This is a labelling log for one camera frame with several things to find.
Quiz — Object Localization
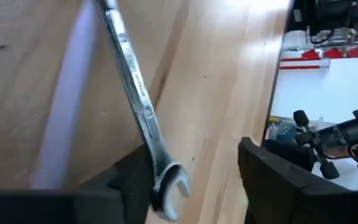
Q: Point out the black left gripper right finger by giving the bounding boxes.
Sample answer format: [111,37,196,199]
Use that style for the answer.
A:
[237,136,358,224]

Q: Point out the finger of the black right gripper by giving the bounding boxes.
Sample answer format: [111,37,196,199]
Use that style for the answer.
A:
[292,109,310,128]
[319,161,341,180]

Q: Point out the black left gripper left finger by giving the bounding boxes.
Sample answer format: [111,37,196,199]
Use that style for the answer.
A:
[0,143,157,224]

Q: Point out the lavender plastic pen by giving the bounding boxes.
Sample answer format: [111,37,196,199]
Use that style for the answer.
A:
[29,0,101,190]

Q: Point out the chrome combination wrench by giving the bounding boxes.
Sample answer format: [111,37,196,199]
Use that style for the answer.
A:
[96,0,191,222]

